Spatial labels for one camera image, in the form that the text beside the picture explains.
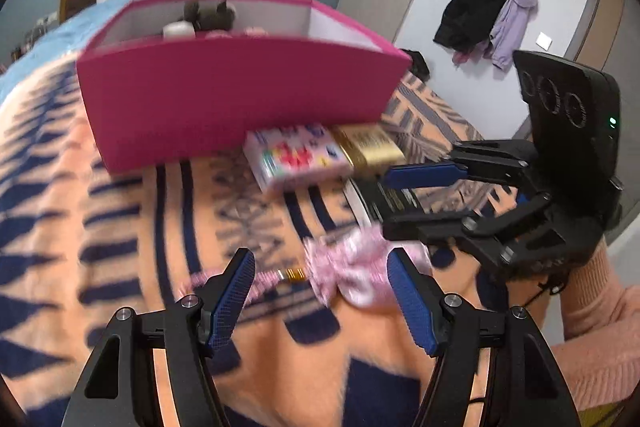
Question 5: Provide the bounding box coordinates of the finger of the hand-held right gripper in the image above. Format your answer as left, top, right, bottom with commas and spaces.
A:
382, 139, 536, 190
382, 192, 553, 258

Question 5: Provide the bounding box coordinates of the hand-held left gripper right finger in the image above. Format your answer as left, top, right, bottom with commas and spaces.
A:
386, 248, 583, 427

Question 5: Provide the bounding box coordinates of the blue floral duvet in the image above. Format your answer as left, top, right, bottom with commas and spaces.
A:
0, 0, 101, 78

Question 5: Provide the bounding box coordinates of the black bag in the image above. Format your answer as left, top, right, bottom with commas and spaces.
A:
400, 49, 430, 80

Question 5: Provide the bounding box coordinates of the person's right forearm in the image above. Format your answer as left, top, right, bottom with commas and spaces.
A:
550, 237, 640, 413

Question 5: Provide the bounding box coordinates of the orange patterned blanket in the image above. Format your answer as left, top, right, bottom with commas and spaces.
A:
0, 52, 531, 427

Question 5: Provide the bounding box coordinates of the black jacket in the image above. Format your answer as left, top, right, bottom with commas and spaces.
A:
432, 0, 511, 52

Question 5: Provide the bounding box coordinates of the black tissue packet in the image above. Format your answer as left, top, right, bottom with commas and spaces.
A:
345, 179, 426, 228

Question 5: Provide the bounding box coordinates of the pink tissue packet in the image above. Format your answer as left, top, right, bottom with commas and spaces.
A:
243, 122, 353, 194

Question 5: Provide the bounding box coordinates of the pink satin bow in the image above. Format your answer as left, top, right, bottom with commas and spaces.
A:
187, 227, 433, 308

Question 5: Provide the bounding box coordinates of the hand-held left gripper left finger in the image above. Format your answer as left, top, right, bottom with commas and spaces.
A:
62, 248, 257, 427

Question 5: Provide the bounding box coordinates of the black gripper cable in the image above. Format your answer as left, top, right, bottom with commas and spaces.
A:
520, 276, 567, 309

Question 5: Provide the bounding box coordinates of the lilac jacket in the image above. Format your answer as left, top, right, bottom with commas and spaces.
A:
467, 0, 540, 70

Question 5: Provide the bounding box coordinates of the pink cardboard box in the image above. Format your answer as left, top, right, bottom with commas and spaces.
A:
76, 0, 413, 174

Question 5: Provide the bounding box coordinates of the dark brown plush animal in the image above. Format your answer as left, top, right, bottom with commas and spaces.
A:
162, 0, 238, 38

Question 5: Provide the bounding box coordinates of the gold tissue packet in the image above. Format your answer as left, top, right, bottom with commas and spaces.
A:
332, 124, 406, 170

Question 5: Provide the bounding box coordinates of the beige door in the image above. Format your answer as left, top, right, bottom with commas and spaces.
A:
565, 0, 640, 148

